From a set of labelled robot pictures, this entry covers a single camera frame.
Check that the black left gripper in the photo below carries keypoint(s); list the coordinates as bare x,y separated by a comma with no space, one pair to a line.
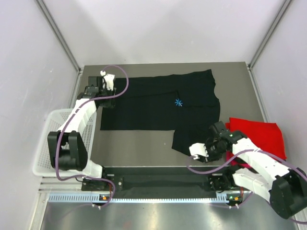
110,104

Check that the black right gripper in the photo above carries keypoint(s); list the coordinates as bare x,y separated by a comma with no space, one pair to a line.
211,158

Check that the black t shirt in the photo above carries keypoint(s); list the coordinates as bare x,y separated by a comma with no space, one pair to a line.
184,103

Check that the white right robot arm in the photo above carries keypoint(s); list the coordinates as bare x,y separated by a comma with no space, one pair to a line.
283,186

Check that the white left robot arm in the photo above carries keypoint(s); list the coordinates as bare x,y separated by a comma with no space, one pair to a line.
67,150

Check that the folded pink t shirt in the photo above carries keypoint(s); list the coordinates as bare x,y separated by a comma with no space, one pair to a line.
236,161

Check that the folded red t shirt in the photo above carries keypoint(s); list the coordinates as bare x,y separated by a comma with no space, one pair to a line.
266,136

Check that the white plastic basket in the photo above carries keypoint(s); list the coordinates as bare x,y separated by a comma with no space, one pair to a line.
42,165

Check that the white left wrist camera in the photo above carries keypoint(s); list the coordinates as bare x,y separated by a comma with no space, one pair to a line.
107,80

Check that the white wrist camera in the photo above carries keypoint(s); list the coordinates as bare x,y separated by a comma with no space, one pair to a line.
107,80
198,151

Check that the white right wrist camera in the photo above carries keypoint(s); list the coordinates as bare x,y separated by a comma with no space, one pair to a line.
198,151

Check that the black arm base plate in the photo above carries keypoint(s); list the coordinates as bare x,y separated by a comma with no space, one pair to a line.
161,183

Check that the left aluminium frame post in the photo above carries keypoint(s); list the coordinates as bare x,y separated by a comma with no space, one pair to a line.
58,34

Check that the aluminium frame post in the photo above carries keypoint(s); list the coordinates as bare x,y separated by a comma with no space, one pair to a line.
272,28
58,34

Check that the aluminium front rail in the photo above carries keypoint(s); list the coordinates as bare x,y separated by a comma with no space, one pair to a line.
250,181

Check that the right aluminium frame post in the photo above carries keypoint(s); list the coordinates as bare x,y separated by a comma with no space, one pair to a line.
272,28

